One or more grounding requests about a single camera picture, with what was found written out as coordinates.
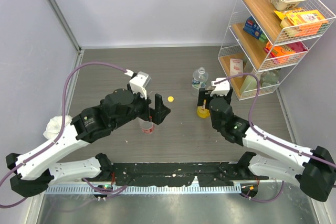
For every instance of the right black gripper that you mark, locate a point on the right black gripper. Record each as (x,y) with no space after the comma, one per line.
(206,95)

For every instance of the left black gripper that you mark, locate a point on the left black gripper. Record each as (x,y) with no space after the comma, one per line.
(157,115)

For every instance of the red cap clear bottle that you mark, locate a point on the red cap clear bottle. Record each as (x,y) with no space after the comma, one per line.
(147,127)

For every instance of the yellow bottle cap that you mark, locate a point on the yellow bottle cap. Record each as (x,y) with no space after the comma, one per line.
(170,99)

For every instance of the yellow juice bottle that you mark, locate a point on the yellow juice bottle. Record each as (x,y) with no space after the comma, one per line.
(202,112)

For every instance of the clear Pocari water bottle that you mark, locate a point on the clear Pocari water bottle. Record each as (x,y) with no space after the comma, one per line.
(199,80)

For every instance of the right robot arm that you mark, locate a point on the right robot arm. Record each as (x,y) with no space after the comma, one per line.
(312,170)

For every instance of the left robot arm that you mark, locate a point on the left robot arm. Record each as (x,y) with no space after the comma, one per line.
(41,167)

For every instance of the pale green bottle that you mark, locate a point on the pale green bottle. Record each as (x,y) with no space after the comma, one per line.
(249,83)

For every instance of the white pink snack bag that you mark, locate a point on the white pink snack bag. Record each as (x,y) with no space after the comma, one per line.
(236,66)

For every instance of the clear glass jar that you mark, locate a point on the clear glass jar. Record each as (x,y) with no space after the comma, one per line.
(270,78)

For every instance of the orange red snack pack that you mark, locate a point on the orange red snack pack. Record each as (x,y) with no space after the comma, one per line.
(282,53)

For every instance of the blue snack box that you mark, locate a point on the blue snack box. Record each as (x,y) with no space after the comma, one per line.
(253,29)

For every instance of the white crumpled cloth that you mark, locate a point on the white crumpled cloth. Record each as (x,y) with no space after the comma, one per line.
(53,127)

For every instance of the orange yellow snack box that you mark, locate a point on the orange yellow snack box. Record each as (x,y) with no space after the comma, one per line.
(300,22)

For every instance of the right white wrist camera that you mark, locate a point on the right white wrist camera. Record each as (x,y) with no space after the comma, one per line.
(220,87)

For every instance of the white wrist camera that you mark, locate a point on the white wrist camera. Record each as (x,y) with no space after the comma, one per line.
(139,82)
(220,87)

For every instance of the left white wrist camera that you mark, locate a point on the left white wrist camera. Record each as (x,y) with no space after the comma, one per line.
(139,82)

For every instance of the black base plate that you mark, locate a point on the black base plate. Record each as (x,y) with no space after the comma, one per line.
(208,174)

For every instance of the white wire shelf rack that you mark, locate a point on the white wire shelf rack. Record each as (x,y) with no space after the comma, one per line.
(240,45)

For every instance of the white slotted cable duct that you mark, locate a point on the white slotted cable duct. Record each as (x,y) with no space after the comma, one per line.
(81,189)

